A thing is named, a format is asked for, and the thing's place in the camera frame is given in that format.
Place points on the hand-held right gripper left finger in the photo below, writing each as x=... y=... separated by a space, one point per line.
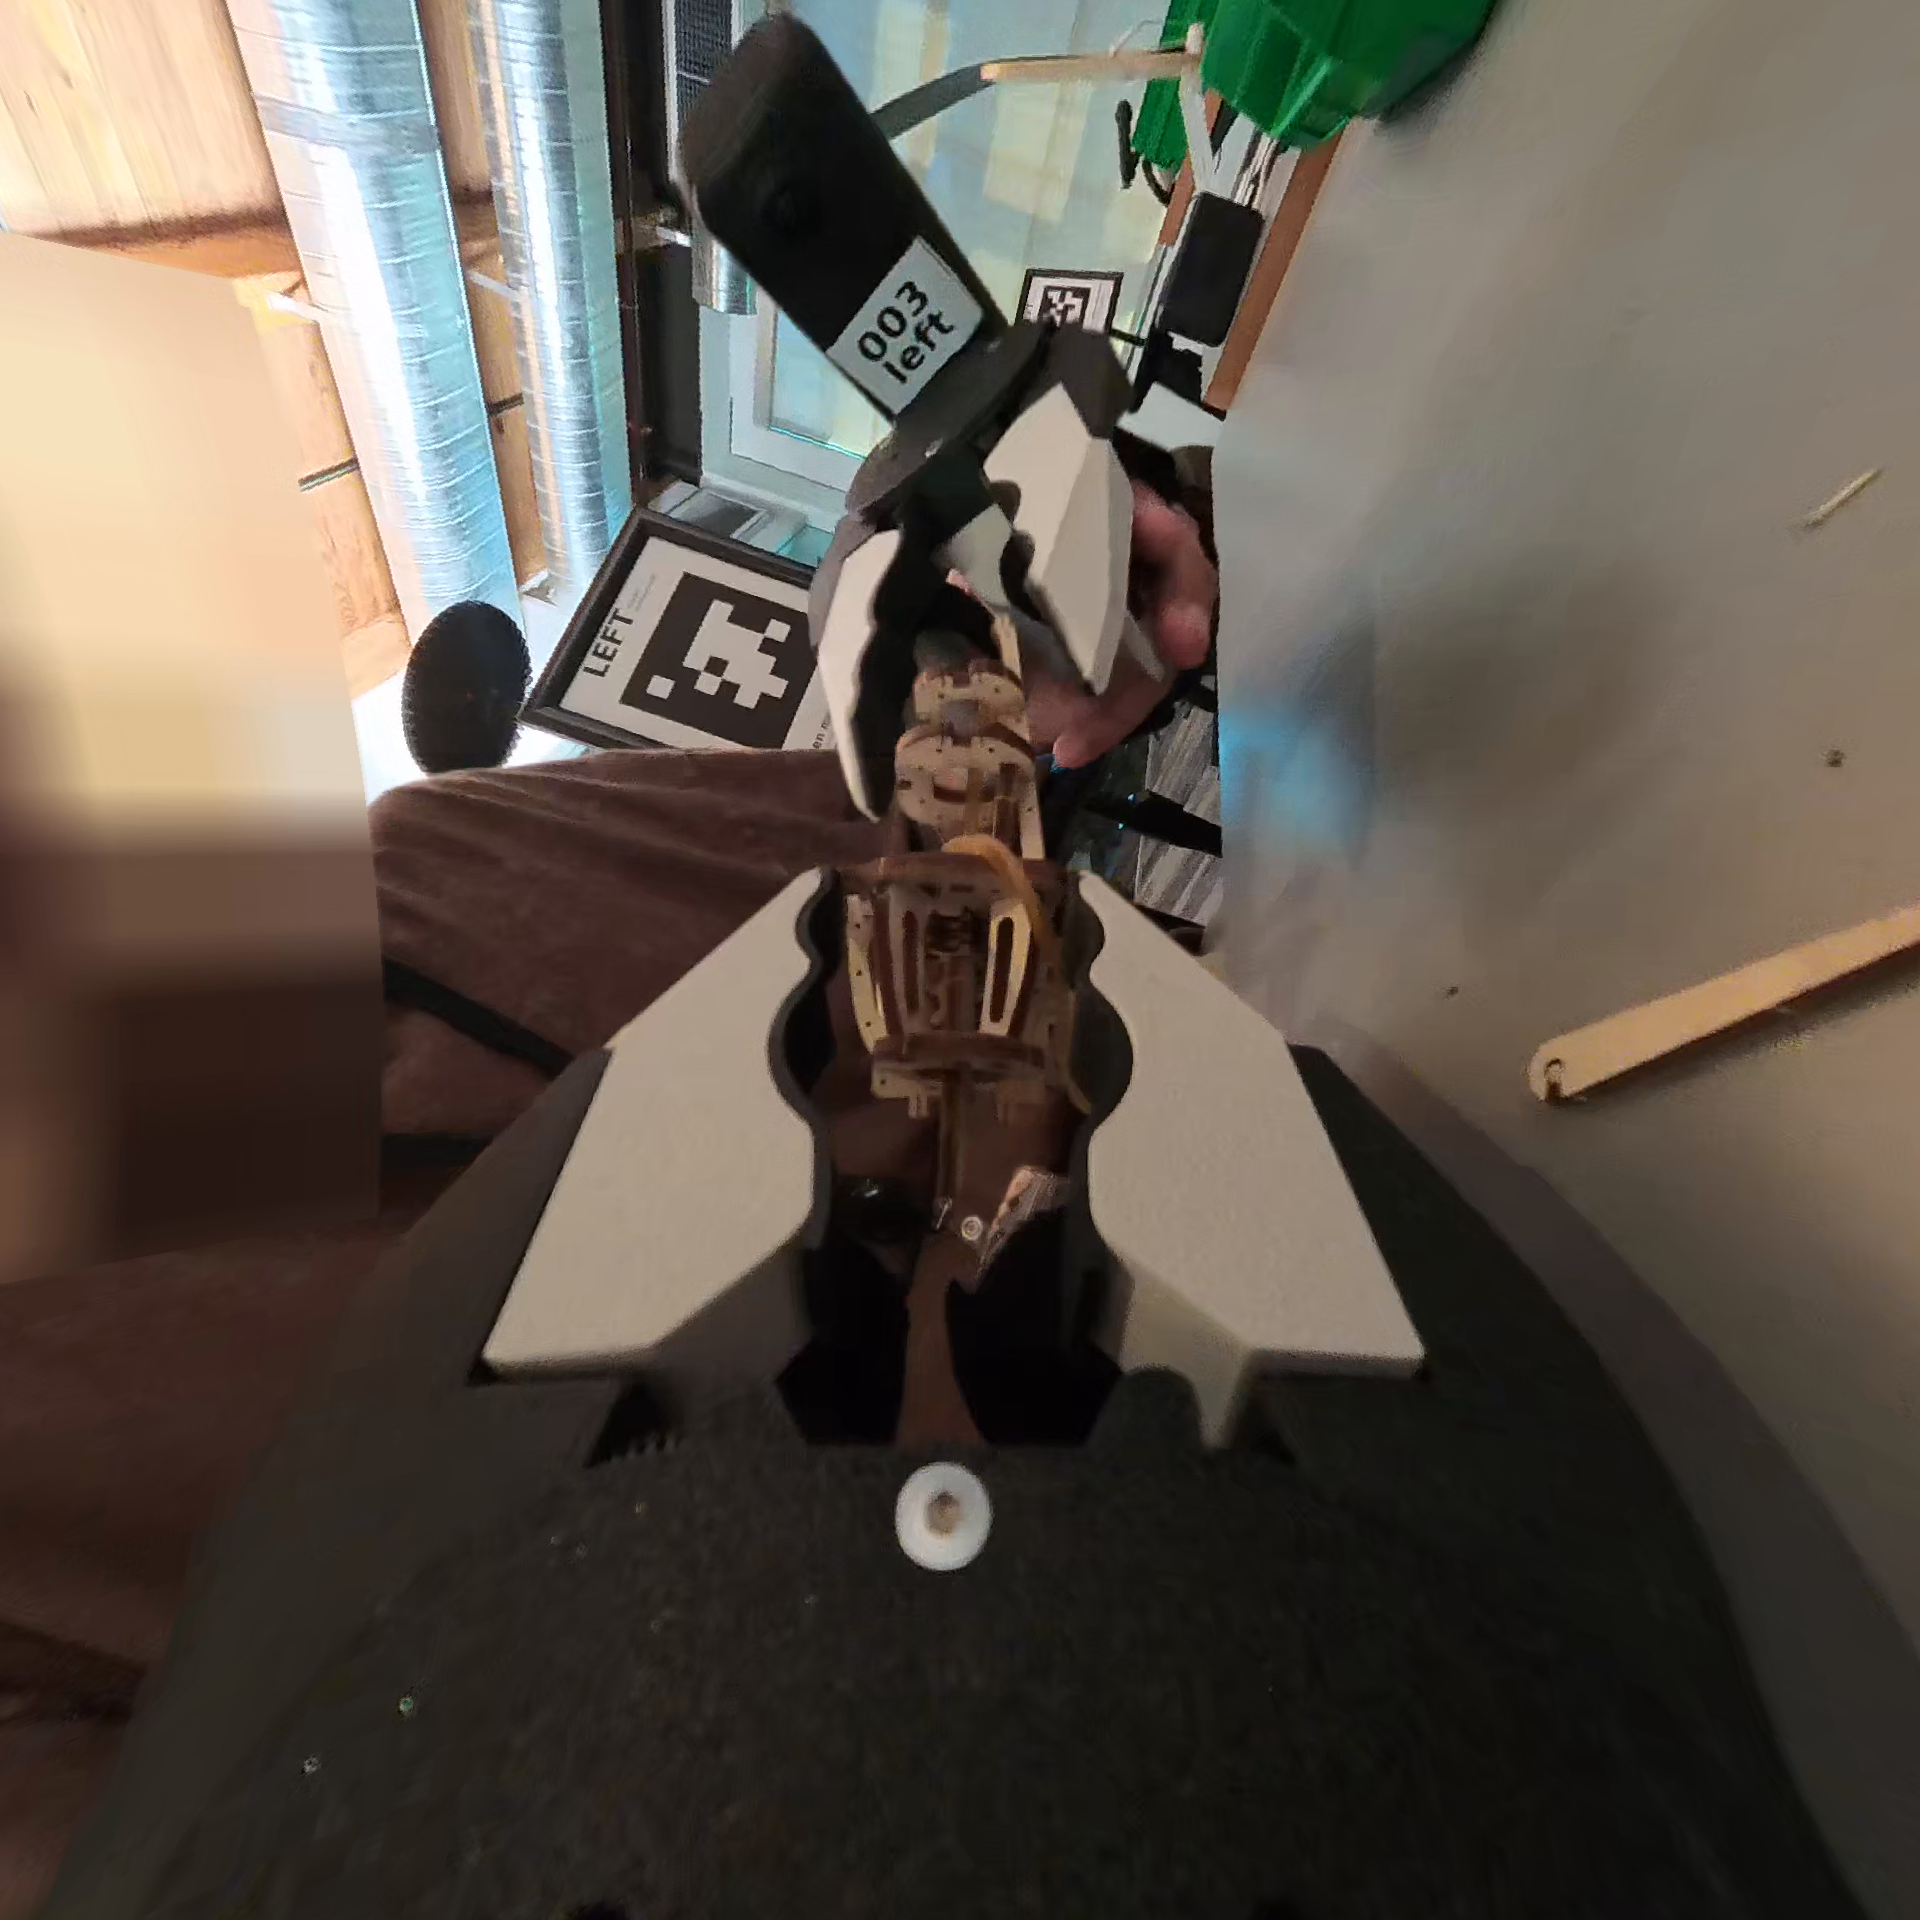
x=659 y=1171

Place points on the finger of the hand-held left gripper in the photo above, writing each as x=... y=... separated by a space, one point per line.
x=855 y=676
x=1077 y=525

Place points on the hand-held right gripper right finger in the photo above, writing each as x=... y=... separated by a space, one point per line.
x=1245 y=1184

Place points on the wooden gear model part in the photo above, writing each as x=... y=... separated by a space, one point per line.
x=961 y=750

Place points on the yellow rubber band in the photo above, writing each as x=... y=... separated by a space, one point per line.
x=1001 y=885

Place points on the wooden frame model part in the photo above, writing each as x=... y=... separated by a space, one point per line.
x=930 y=1005

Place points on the person's left hand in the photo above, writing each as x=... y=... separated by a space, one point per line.
x=1173 y=594

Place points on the framed marker poster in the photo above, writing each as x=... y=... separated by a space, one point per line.
x=659 y=645

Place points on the printed marker card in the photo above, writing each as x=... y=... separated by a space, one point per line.
x=1069 y=301

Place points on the black box device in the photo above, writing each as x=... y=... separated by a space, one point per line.
x=1211 y=268

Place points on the long wooden stick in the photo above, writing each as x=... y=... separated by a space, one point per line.
x=1077 y=64

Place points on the black round disc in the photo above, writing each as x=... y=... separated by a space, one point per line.
x=462 y=688

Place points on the green plastic bin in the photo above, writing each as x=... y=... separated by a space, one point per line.
x=1304 y=61

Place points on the pale wooden strip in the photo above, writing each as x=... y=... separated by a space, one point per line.
x=1727 y=1008

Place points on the small wooden stick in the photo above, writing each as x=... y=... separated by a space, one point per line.
x=1840 y=500

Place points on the silver ventilation duct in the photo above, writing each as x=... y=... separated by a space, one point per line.
x=388 y=301
x=555 y=268

